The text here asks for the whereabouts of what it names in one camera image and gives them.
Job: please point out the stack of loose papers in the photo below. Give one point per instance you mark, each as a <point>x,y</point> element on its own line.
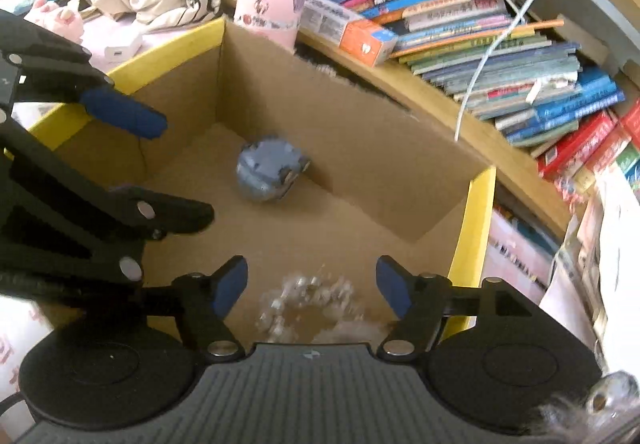
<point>620,249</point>

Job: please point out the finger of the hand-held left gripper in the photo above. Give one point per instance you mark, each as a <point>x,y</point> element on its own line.
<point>165,214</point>
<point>125,113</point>

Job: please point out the orange and white carton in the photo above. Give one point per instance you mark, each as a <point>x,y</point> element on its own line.
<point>370,43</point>

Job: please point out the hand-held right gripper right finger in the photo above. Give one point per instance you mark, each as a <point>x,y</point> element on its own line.
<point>393,286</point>

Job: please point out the clear ball with grey fur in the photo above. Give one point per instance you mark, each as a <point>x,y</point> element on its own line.
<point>607,399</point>

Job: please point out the wooden bookshelf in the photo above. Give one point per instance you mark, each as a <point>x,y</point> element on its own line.
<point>440,108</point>

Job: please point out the blue grey toy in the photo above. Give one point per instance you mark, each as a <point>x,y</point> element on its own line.
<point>267,168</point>

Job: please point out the clear plastic bag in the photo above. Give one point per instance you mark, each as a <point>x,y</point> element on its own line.
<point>300,289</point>

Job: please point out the row of thin booklets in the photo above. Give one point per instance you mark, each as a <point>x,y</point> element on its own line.
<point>520,249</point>

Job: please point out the white charger block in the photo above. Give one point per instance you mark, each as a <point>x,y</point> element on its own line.
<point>122,48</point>

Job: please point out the cardboard box with yellow edges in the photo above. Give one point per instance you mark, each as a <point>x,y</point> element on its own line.
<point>325,234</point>

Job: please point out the pink plush toy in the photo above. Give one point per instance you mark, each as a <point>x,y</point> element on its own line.
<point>60,18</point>

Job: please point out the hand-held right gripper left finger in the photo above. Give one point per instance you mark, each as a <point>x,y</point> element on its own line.
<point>230,286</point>

